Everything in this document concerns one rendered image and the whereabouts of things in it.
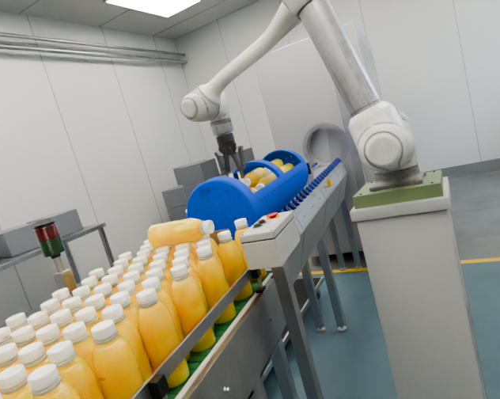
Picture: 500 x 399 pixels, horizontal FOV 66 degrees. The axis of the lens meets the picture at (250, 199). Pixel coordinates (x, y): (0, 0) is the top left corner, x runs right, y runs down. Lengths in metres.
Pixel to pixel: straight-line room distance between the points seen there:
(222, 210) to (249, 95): 5.58
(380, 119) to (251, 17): 5.88
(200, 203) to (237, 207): 0.15
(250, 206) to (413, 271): 0.61
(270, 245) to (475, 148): 5.49
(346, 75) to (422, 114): 5.03
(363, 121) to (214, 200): 0.60
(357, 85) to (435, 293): 0.76
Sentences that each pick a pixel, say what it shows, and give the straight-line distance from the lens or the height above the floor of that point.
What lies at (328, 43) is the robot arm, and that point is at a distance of 1.31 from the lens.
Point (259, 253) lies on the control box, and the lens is 1.04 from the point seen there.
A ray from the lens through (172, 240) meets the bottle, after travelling 1.15.
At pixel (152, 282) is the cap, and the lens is 0.89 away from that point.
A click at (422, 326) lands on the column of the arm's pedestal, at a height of 0.54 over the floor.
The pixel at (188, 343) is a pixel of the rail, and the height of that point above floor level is 0.97.
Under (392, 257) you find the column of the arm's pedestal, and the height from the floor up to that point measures 0.81.
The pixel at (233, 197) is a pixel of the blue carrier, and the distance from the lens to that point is 1.41.
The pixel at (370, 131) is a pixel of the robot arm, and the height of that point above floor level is 1.27.
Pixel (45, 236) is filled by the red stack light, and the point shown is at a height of 1.22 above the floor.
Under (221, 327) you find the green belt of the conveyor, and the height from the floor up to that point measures 0.90.
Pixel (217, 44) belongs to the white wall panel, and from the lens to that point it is 7.26.
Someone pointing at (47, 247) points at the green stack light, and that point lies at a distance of 1.33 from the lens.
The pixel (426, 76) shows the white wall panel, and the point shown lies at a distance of 6.27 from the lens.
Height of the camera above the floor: 1.35
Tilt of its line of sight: 9 degrees down
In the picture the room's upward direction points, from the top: 15 degrees counter-clockwise
